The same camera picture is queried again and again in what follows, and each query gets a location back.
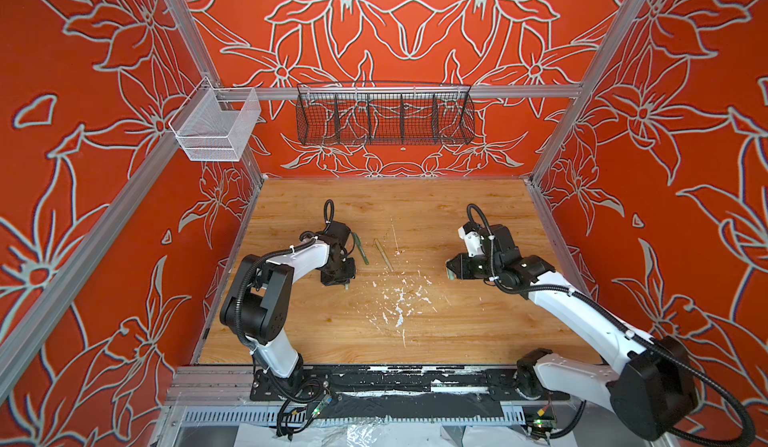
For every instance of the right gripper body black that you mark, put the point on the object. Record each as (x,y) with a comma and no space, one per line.
(474,268)

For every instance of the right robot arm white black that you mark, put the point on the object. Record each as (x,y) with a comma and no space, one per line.
(648,392)

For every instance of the white mesh basket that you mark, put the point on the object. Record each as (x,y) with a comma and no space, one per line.
(216,124)

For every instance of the dark green pen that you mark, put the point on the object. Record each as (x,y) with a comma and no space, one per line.
(362,253)

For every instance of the white slotted cable duct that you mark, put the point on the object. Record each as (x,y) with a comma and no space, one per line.
(266,416)

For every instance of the black wire basket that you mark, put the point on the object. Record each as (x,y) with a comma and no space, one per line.
(384,119)

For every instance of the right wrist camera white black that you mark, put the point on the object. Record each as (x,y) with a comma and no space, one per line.
(472,240)

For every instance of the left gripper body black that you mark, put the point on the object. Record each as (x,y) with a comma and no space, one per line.
(340,273)

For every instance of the aluminium frame bar back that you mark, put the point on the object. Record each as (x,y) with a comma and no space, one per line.
(476,92)

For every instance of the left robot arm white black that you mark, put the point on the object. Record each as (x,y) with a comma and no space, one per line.
(256,307)

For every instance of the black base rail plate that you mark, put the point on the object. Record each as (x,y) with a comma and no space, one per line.
(417,390)

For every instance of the beige pen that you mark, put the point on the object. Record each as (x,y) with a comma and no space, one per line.
(387,261)

